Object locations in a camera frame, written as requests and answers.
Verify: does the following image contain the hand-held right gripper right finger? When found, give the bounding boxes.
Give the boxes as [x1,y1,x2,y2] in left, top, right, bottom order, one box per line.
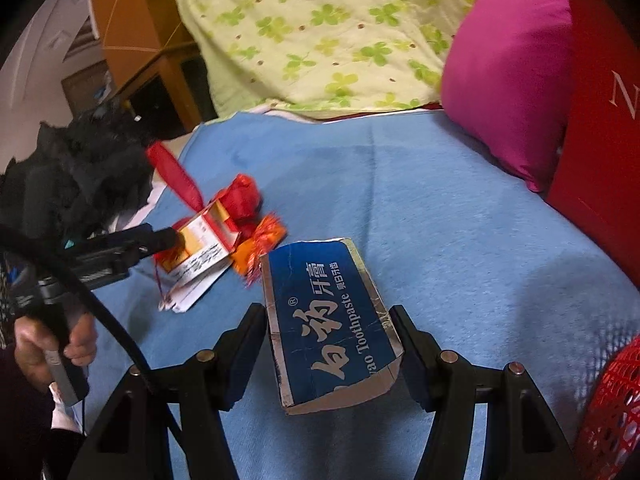
[389,305,583,480]

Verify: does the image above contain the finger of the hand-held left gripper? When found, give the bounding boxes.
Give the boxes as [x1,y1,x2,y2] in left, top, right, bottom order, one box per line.
[62,224,185,291]

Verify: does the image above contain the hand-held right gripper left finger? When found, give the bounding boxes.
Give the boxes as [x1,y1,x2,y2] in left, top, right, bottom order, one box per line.
[67,304,267,480]

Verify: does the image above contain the red and yellow carton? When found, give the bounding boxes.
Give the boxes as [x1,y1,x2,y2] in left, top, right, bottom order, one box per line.
[152,200,242,281]

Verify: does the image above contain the blue toothpaste box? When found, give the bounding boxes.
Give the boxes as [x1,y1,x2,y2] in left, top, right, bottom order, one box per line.
[260,236,402,416]

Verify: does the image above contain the red ribbon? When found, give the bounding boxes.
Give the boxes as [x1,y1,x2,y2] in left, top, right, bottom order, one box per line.
[146,142,206,211]

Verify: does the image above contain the orange fringed wrapper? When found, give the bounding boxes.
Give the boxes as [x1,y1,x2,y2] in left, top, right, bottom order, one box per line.
[231,214,287,288]

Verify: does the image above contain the red plastic bag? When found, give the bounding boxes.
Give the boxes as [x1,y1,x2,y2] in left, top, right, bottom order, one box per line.
[217,174,263,233]

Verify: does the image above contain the red plastic basket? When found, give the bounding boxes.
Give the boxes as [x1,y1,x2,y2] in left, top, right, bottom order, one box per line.
[574,332,640,480]

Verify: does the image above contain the person's left forearm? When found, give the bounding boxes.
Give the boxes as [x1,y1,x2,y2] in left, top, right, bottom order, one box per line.
[0,342,88,480]

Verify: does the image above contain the person's left hand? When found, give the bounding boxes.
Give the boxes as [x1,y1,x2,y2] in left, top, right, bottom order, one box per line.
[14,312,98,396]

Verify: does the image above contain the black fluffy cloth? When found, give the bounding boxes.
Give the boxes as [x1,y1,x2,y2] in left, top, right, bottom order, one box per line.
[0,105,157,241]

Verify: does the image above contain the wooden cabinet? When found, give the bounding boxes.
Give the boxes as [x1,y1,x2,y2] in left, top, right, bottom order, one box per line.
[88,0,200,92]
[107,45,218,141]

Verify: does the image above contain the brown wooden door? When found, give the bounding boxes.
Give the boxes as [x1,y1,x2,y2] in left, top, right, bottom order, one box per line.
[61,60,112,107]

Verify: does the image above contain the pink pillow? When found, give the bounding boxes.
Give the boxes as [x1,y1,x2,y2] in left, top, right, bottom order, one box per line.
[440,0,573,193]

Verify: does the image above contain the red paper bag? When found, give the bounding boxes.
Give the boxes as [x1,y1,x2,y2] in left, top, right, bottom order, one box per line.
[545,0,640,291]

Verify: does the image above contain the green clover quilt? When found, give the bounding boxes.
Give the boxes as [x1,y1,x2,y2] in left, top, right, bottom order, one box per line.
[176,0,551,121]

